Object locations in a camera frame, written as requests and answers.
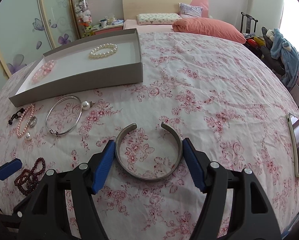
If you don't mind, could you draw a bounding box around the dark red bead bracelet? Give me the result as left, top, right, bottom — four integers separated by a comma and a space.
13, 157, 46, 197

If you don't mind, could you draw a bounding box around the light pink bead bracelet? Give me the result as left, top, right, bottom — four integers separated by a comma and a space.
31, 60, 57, 84

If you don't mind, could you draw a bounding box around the pink pearl strand bracelet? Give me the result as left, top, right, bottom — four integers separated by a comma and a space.
15, 103, 36, 139

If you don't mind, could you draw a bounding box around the large pearl earring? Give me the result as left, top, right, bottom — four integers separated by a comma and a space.
81, 101, 95, 111

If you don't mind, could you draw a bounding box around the floral pink bed sheet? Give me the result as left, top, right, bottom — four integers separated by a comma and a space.
0, 33, 299, 239

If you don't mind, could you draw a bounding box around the white pearl bracelet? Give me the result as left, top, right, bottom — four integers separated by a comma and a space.
88, 43, 119, 60

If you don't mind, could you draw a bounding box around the black bead bracelet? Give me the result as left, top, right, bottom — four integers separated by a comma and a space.
8, 107, 26, 126

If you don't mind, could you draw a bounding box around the sliding wardrobe with flowers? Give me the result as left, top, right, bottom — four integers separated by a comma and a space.
0, 0, 78, 91

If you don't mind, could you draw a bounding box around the blue plush robe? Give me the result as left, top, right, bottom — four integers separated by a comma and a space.
270, 28, 299, 90

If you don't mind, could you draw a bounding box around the grey cardboard tray box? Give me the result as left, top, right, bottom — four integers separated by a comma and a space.
9, 29, 143, 107

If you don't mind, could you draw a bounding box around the folded salmon duvet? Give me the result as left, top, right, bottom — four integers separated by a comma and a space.
172, 17, 246, 44

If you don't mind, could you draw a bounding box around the silver cuff bangle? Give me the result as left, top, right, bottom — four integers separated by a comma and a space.
115, 121, 188, 183

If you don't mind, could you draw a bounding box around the floral white pillow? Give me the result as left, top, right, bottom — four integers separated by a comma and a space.
136, 13, 181, 25

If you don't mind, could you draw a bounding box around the pink bedside table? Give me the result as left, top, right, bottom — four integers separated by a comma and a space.
91, 23, 124, 35

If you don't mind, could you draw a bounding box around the thin silver round bangle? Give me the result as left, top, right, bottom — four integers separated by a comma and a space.
45, 95, 83, 137

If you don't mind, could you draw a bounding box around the lilac patterned pillow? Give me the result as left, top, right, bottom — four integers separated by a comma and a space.
179, 3, 203, 18

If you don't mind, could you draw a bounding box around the tube of plush toys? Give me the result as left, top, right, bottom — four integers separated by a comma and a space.
73, 0, 92, 38

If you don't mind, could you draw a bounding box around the small white pearl earring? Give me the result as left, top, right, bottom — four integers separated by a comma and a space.
25, 133, 32, 140

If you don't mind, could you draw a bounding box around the beige pink headboard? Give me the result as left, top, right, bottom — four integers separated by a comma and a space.
122, 0, 209, 20

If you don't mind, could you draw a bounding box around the dark wooden chair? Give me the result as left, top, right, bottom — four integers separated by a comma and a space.
240, 12, 258, 36

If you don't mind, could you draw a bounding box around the smartphone in white case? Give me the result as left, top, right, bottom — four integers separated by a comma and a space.
287, 113, 299, 177

